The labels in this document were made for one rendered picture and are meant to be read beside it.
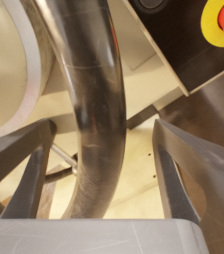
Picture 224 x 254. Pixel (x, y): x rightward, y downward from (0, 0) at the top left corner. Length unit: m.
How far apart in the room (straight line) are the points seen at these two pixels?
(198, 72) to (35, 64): 0.16
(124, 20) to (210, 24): 0.13
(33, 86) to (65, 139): 0.18
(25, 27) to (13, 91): 0.06
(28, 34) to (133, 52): 0.15
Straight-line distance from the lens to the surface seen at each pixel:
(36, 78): 0.25
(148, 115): 1.16
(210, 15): 0.23
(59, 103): 0.37
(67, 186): 1.30
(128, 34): 0.32
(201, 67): 0.24
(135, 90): 0.36
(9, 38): 0.23
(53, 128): 0.38
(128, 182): 0.93
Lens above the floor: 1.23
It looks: 27 degrees down
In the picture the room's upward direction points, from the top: 44 degrees counter-clockwise
